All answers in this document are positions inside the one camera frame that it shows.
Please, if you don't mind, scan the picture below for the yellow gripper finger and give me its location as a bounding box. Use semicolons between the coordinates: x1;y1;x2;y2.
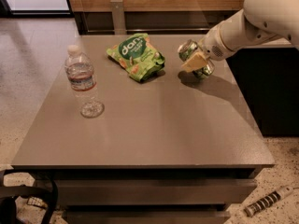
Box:
181;51;207;73

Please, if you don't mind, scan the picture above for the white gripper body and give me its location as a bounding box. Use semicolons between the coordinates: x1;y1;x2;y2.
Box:
199;25;233;61

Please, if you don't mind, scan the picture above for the green soda can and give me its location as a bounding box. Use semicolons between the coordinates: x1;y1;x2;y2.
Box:
178;39;215;79

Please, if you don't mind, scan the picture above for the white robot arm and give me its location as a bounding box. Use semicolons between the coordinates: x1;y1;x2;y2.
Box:
178;0;299;72

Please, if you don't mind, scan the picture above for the green snack chip bag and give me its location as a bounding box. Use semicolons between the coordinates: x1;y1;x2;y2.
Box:
107;33;165;82

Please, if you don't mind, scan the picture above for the clear plastic water bottle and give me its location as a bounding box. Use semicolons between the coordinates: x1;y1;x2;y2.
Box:
64;45;105;119

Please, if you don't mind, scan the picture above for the grey table drawer unit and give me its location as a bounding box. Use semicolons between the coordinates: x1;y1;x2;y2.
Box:
35;170;257;224

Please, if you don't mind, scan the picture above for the black chair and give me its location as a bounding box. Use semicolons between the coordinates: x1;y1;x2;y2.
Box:
0;168;59;224

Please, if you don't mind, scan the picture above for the left metal wall bracket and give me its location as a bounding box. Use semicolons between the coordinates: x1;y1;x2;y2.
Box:
110;0;127;35

